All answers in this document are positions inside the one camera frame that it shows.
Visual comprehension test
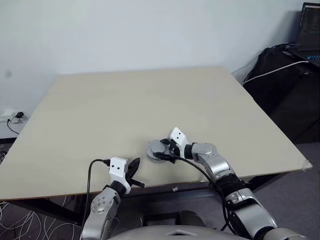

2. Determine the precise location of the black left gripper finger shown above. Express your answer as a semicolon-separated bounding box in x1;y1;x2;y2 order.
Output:
126;157;141;179
129;178;146;189

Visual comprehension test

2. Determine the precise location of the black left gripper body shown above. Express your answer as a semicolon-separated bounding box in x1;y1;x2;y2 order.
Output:
124;161;135;188

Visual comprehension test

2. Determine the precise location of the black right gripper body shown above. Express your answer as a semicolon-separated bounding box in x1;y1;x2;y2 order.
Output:
164;139;183;164

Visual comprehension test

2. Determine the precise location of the grey motor cover plate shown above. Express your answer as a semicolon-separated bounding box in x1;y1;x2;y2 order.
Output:
146;138;172;160

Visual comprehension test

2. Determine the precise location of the silver robot torso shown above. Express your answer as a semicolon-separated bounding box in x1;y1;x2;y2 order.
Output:
107;224;235;240

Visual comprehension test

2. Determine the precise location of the black equipment case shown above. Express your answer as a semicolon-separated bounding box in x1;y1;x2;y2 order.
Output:
243;47;320;145

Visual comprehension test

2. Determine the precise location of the black laptop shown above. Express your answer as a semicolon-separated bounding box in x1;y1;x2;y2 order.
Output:
282;2;320;69

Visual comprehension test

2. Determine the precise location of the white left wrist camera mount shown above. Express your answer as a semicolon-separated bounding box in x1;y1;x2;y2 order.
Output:
108;156;131;195

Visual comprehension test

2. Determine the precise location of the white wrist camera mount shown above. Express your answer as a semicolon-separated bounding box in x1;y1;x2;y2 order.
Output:
108;156;131;195
169;127;189;159

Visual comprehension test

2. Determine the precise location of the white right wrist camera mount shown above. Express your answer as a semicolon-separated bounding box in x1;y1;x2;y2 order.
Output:
169;127;189;159

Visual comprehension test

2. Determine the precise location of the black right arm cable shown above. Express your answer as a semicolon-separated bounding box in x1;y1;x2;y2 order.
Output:
172;154;236;235

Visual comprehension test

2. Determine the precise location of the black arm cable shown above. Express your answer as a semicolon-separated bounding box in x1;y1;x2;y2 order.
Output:
81;159;111;226
172;154;236;235

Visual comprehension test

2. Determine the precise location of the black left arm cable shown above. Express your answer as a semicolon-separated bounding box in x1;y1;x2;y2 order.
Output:
81;159;111;226

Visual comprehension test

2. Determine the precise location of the white cable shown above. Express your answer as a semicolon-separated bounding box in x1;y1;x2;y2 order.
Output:
243;59;310;85

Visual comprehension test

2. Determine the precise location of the thin black adapter cable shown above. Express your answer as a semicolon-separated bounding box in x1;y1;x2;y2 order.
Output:
6;118;20;135

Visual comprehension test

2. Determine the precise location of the white wall socket strip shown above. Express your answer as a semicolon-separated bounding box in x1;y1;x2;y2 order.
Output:
0;108;30;125

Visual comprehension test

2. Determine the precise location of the black cable bundle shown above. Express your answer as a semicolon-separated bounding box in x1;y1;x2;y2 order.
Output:
268;42;298;53

